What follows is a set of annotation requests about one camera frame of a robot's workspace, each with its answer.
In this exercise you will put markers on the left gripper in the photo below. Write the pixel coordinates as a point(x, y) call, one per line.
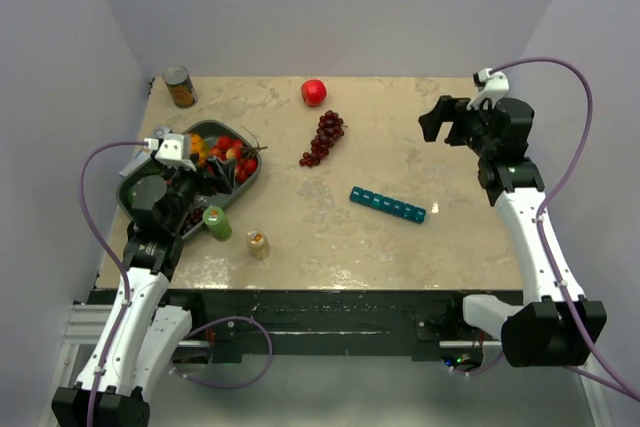
point(209, 184)

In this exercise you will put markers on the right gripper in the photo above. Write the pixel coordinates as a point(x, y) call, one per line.
point(449, 107)

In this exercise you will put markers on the clear pill bottle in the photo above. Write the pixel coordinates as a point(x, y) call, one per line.
point(258, 244)

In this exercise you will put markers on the teal weekly pill organizer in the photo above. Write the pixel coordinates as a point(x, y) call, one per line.
point(387, 205)

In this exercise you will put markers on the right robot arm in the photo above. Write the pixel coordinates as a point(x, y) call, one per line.
point(556, 321)

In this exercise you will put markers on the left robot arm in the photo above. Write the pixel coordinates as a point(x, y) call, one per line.
point(146, 322)

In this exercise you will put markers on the dark grapes in tray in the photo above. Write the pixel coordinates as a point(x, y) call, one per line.
point(193, 219)

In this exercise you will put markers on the orange flower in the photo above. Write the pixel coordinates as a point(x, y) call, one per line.
point(199, 148)

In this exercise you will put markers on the green bottle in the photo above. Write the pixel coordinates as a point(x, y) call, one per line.
point(215, 220)

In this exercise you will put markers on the dark grey tray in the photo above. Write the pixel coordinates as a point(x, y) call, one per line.
point(210, 131)

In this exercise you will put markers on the white toothpaste box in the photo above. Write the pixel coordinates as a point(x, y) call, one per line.
point(141, 156)

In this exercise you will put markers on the red cherry bunch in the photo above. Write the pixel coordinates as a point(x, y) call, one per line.
point(233, 159)

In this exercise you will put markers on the tin can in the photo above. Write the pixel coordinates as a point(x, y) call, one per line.
point(180, 86)

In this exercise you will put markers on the red grape bunch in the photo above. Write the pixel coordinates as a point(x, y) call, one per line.
point(330, 129)

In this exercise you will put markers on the red apple on table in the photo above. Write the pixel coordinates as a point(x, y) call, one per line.
point(313, 92)

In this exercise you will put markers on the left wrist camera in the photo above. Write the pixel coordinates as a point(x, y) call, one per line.
point(171, 149)

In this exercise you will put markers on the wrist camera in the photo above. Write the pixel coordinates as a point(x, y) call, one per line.
point(171, 149)
point(492, 87)

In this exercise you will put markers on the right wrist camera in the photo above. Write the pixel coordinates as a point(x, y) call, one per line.
point(492, 87)

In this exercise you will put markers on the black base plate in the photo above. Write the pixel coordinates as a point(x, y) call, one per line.
point(424, 325)

